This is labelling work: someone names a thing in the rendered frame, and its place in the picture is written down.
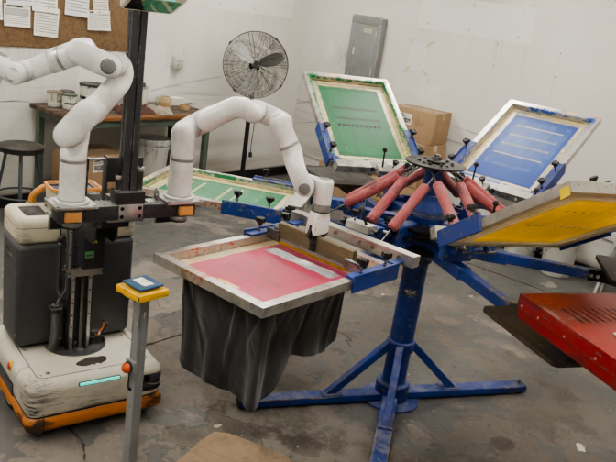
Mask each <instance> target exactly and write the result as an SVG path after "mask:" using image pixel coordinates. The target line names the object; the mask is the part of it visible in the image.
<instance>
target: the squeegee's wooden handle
mask: <svg viewBox="0 0 616 462"><path fill-rule="evenodd" d="M278 230H279V231H280V240H281V238H283V239H285V240H288V241H290V242H292V243H294V244H296V245H299V246H301V247H304V248H307V249H309V244H310V241H309V239H308V238H307V237H306V233H305V230H304V229H301V228H300V227H297V226H295V225H291V224H288V223H286V222H283V221H282V222H280V223H279V229H278ZM315 243H316V248H315V252H316V253H318V254H321V255H323V256H326V257H328V258H330V259H333V260H336V261H338V262H340V263H343V264H345V265H346V261H345V258H347V259H350V260H353V261H355V262H357V256H358V251H357V250H355V249H353V248H350V247H346V246H344V245H341V244H339V243H336V242H335V241H332V240H330V239H327V238H325V237H322V236H317V237H316V241H315Z"/></svg>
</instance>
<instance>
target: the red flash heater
mask: <svg viewBox="0 0 616 462"><path fill-rule="evenodd" d="M517 306H518V307H519V310H518V313H517V318H519V319H520V320H521V321H523V322H524V323H525V324H527V325H528V326H530V327H531V328H532V329H533V330H534V331H535V332H537V333H538V334H539V335H541V336H542V337H544V338H545V339H546V340H548V341H549V342H550V343H552V344H553V345H554V346H556V347H557V348H559V349H560V350H561V351H563V352H564V353H566V354H567V355H568V356H570V357H571V358H573V359H574V360H575V361H576V362H577V363H578V364H580V365H581V366H582V367H584V368H585V369H587V370H588V371H589V372H591V373H592V374H593V375H595V376H596V377H597V378H599V379H600V380H602V381H603V382H604V383H606V384H607V385H608V386H610V387H611V388H612V389H614V390H615V391H616V336H614V335H613V333H616V293H520V297H519V301H518V304H517Z"/></svg>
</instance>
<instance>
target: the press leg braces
mask: <svg viewBox="0 0 616 462"><path fill-rule="evenodd" d="M389 349H390V343H389V341H388V340H387V339H386V340H385V341H384V342H383V343H381V344H380V345H379V346H377V347H376V348H375V349H374V350H372V351H371V352H370V353H369V354H368V355H366V356H365V357H364V358H362V359H361V360H360V361H359V362H358V363H357V364H356V365H355V366H353V367H352V368H351V369H350V370H348V371H347V372H346V373H345V374H343V375H342V376H341V377H340V378H338V379H337V380H336V381H334V382H333V383H332V384H331V385H329V386H328V387H327V388H326V389H319V391H320V392H321V393H322V395H323V396H324V397H329V396H343V393H342V392H341V391H340V390H341V389H343V388H344V387H345V386H346V385H347V384H348V383H349V382H350V381H352V380H353V379H354V378H355V377H357V376H358V375H359V374H360V373H362V372H363V371H364V370H365V369H367V368H368V367H369V366H371V365H372V364H373V363H374V362H375V361H377V360H378V359H379V358H381V357H382V356H383V355H384V354H386V353H387V352H388V351H389ZM413 351H414V352H415V354H416V355H417V356H418V357H419V358H420V359H421V360H422V361H423V362H424V364H425V365H426V366H427V367H428V368H429V369H430V370H431V371H432V372H433V373H434V374H435V375H436V377H437V378H439V379H440V380H441V383H436V384H437V385H438V386H439V387H440V388H441V389H442V390H443V391H446V390H460V388H459V387H458V386H457V385H456V384H455V382H451V381H450V380H449V378H448V377H447V376H446V375H445V374H444V373H443V372H442V370H441V369H440V368H439V367H438V366H437V365H436V364H435V363H434V362H433V360H432V359H430V358H429V357H428V356H427V354H426V353H425V352H424V351H423V350H422V349H421V348H420V347H419V345H418V344H417V343H416V342H415V345H414V350H413ZM402 353H403V347H400V346H396V349H395V355H394V360H393V366H392V371H391V376H390V386H389V390H388V395H387V400H386V404H385V408H384V413H383V416H382V415H380V416H379V424H378V428H382V429H386V430H390V431H391V430H392V424H393V418H391V414H392V409H393V404H394V400H395V395H396V390H397V385H398V380H399V375H400V369H401V363H402Z"/></svg>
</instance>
